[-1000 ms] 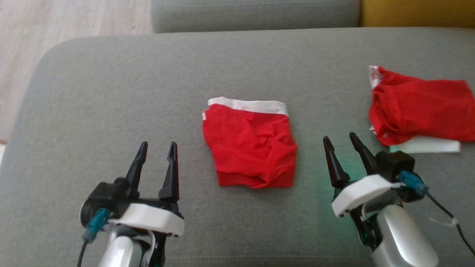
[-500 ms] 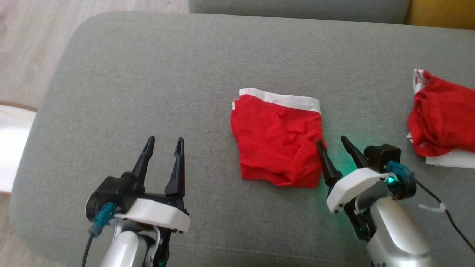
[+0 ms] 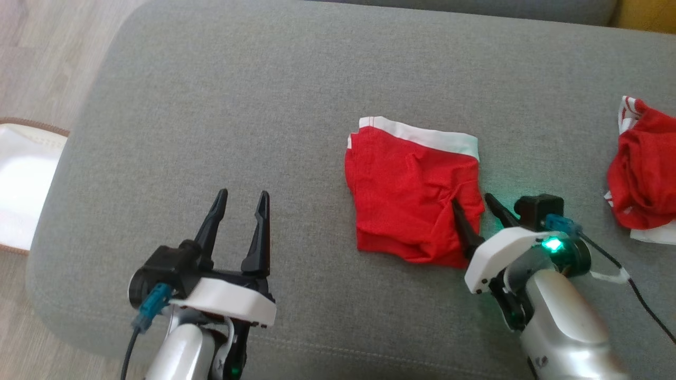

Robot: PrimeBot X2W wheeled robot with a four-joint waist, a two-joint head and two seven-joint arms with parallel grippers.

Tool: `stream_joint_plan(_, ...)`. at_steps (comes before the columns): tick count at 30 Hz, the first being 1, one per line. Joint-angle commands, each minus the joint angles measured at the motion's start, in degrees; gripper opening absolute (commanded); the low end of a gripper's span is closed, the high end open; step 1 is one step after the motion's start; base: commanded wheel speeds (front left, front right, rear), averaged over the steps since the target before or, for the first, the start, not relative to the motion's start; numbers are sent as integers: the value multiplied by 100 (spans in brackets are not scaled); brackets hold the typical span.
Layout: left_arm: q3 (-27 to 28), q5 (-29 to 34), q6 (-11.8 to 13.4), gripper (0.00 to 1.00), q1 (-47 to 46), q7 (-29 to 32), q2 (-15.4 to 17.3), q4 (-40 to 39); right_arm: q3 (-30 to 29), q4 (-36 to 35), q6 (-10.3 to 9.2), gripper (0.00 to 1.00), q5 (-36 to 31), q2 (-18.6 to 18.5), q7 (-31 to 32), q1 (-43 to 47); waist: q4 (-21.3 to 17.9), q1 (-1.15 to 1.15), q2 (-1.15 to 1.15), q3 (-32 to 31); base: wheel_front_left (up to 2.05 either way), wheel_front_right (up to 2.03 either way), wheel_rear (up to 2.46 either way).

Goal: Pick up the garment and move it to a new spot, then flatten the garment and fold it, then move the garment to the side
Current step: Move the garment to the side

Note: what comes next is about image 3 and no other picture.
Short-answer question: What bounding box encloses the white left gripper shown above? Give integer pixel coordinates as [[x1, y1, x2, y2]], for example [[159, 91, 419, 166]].
[[182, 188, 277, 328]]

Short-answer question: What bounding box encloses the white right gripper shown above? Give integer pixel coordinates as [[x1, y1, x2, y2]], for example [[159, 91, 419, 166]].
[[450, 193, 561, 295]]

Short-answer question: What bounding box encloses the red shorts white trim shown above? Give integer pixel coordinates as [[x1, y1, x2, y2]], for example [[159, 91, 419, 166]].
[[344, 116, 486, 269]]

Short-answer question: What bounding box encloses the red basketball jersey number 13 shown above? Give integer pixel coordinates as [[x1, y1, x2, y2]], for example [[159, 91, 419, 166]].
[[604, 96, 676, 245]]

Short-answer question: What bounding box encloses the grey sofa chaise seat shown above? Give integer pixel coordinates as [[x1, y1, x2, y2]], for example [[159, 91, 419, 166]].
[[25, 0, 676, 380]]

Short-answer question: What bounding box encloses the grey sofa seat cushion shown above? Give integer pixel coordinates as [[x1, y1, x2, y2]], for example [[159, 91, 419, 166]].
[[312, 0, 618, 26]]

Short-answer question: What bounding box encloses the white rug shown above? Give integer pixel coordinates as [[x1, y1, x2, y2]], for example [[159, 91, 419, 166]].
[[0, 118, 71, 256]]

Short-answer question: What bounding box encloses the yellow sofa backrest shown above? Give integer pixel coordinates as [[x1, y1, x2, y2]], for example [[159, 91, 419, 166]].
[[612, 0, 676, 35]]

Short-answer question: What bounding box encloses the right camera cable teal plug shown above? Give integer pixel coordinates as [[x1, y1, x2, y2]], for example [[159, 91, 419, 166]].
[[544, 213, 676, 345]]

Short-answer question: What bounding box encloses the camera cable teal plug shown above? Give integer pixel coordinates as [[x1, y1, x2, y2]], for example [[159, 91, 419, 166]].
[[544, 213, 676, 345], [120, 282, 174, 380]]

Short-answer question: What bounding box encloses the left camera cable teal plug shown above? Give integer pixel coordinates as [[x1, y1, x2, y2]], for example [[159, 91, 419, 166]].
[[120, 282, 174, 380]]

